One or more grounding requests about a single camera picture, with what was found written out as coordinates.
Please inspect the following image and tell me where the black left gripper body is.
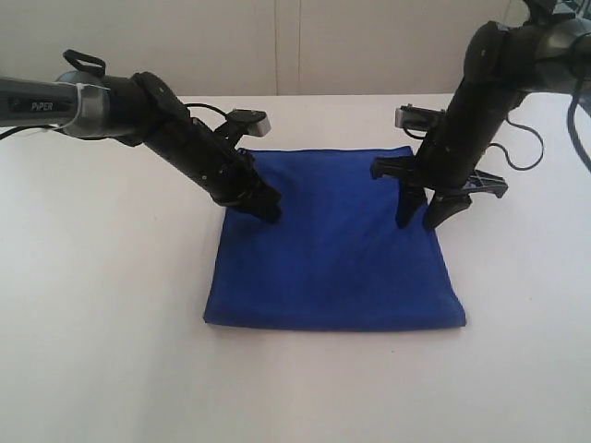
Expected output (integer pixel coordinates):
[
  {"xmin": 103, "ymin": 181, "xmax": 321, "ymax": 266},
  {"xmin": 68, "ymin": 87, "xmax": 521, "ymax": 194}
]
[{"xmin": 147, "ymin": 118, "xmax": 258, "ymax": 207}]

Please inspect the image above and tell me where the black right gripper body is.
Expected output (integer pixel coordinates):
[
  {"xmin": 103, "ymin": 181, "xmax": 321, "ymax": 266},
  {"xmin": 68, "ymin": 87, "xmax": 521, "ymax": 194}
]
[{"xmin": 371, "ymin": 91, "xmax": 508, "ymax": 198}]

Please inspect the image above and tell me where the blue microfiber cloth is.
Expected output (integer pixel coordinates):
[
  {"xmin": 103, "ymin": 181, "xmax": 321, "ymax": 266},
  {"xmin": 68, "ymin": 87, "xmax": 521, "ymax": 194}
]
[{"xmin": 203, "ymin": 147, "xmax": 466, "ymax": 332}]

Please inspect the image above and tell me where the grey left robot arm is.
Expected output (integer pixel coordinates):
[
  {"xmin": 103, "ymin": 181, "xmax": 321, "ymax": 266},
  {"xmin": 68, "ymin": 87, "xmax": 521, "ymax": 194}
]
[{"xmin": 1, "ymin": 71, "xmax": 281, "ymax": 223}]

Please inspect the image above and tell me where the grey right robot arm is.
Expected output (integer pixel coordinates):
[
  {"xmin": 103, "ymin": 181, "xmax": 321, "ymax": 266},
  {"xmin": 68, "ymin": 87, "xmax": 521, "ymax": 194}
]
[{"xmin": 370, "ymin": 1, "xmax": 590, "ymax": 231}]

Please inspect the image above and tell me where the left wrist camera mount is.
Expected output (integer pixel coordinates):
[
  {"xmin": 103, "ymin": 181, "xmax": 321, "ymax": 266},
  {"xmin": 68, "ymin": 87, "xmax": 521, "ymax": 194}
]
[{"xmin": 219, "ymin": 109, "xmax": 271, "ymax": 138}]

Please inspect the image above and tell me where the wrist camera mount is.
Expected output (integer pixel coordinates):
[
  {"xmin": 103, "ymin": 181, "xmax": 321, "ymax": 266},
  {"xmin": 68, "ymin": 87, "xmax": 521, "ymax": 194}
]
[
  {"xmin": 219, "ymin": 109, "xmax": 271, "ymax": 138},
  {"xmin": 394, "ymin": 104, "xmax": 446, "ymax": 140}
]

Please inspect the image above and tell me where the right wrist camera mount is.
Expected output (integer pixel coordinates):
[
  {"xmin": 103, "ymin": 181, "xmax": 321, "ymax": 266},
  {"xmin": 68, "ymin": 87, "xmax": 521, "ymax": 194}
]
[{"xmin": 394, "ymin": 104, "xmax": 446, "ymax": 140}]

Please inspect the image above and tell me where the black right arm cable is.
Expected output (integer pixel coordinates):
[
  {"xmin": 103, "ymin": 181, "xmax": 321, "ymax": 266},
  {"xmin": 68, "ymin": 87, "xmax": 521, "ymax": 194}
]
[{"xmin": 479, "ymin": 0, "xmax": 591, "ymax": 174}]

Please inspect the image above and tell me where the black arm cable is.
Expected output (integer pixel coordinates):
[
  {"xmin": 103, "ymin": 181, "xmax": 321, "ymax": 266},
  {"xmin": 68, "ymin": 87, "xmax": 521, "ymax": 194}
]
[
  {"xmin": 0, "ymin": 48, "xmax": 241, "ymax": 139},
  {"xmin": 479, "ymin": 0, "xmax": 591, "ymax": 174}
]

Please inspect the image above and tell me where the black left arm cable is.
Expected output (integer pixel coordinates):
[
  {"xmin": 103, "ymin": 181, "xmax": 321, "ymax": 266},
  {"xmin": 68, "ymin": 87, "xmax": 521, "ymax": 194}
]
[{"xmin": 0, "ymin": 48, "xmax": 241, "ymax": 139}]

